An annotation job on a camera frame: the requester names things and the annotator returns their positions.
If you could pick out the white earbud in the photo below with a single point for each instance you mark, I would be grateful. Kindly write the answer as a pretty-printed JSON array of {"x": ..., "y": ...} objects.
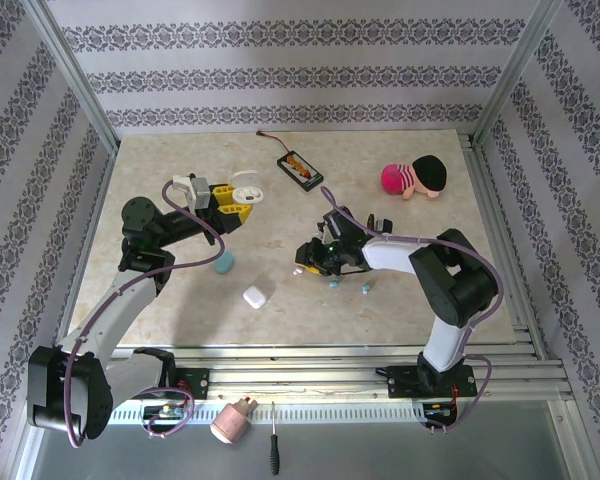
[{"x": 296, "y": 271}]

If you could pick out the white oval charging case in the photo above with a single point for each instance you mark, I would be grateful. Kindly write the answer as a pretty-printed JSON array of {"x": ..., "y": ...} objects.
[{"x": 245, "y": 180}]

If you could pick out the blue oval charging case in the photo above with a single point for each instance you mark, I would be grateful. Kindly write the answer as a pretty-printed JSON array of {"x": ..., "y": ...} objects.
[{"x": 224, "y": 265}]

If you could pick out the white square charging case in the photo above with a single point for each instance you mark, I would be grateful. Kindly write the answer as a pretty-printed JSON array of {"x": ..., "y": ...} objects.
[{"x": 256, "y": 297}]

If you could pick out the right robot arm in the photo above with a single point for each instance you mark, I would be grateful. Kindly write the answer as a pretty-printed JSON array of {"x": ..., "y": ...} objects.
[{"x": 390, "y": 255}]

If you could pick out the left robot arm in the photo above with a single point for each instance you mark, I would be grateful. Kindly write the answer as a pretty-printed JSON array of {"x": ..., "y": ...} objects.
[{"x": 115, "y": 310}]

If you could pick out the black battery board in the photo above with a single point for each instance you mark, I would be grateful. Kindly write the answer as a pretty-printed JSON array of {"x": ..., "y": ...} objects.
[{"x": 300, "y": 172}]

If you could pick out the plush doll with black hat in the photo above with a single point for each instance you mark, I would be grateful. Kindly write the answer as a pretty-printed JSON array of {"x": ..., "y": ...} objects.
[{"x": 430, "y": 170}]

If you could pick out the pink cylinder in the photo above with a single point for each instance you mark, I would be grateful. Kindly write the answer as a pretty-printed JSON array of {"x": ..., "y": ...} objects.
[{"x": 230, "y": 422}]

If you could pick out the small circuit board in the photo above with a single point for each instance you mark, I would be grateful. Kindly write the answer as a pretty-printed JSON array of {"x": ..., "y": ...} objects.
[
  {"x": 437, "y": 411},
  {"x": 165, "y": 411}
]

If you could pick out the black screwdriver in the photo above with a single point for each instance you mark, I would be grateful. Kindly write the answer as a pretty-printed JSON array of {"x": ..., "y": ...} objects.
[{"x": 274, "y": 455}]

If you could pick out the grey metal panel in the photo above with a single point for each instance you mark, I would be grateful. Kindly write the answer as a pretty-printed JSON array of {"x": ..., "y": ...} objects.
[{"x": 380, "y": 455}]

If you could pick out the aluminium side rail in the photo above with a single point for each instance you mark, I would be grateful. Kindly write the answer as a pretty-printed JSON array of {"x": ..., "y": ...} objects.
[
  {"x": 477, "y": 165},
  {"x": 101, "y": 200}
]

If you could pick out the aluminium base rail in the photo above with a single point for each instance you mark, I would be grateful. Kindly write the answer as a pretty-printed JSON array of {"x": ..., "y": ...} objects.
[{"x": 300, "y": 380}]

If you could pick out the aluminium frame post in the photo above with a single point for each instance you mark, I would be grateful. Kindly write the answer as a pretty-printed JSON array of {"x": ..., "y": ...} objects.
[
  {"x": 513, "y": 75},
  {"x": 73, "y": 75}
]

